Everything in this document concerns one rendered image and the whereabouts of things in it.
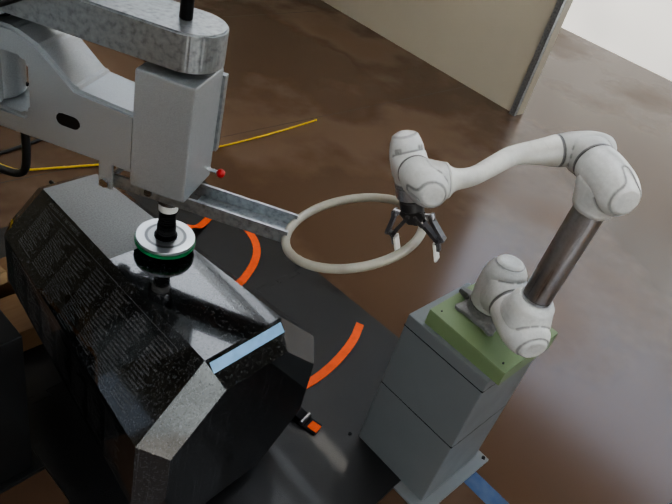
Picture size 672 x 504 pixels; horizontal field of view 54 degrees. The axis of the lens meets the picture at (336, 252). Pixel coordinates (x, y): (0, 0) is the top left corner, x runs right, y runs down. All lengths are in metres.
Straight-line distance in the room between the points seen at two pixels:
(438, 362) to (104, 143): 1.43
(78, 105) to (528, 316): 1.60
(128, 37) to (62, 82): 0.31
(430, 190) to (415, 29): 5.89
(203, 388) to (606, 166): 1.38
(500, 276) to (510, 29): 4.72
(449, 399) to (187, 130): 1.39
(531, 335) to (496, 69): 4.96
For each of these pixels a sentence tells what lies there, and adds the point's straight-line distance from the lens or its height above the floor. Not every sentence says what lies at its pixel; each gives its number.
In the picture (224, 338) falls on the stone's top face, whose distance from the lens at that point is 2.21.
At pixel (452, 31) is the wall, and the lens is 7.27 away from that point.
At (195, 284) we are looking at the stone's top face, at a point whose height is 0.84.
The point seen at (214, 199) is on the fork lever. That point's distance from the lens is 2.37.
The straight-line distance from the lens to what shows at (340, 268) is 1.98.
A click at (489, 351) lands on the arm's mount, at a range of 2.46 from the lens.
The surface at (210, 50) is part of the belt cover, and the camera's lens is 2.02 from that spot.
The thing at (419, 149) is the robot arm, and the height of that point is 1.60.
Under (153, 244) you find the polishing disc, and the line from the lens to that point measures 2.45.
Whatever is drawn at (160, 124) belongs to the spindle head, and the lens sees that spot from 2.13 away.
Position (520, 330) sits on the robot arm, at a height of 1.07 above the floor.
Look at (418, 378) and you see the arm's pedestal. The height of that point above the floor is 0.57.
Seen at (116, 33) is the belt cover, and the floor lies 1.65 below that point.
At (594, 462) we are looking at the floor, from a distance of 3.62.
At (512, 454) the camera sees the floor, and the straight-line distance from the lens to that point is 3.40.
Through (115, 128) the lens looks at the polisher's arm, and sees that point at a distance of 2.24.
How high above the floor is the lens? 2.43
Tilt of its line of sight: 37 degrees down
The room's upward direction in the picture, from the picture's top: 16 degrees clockwise
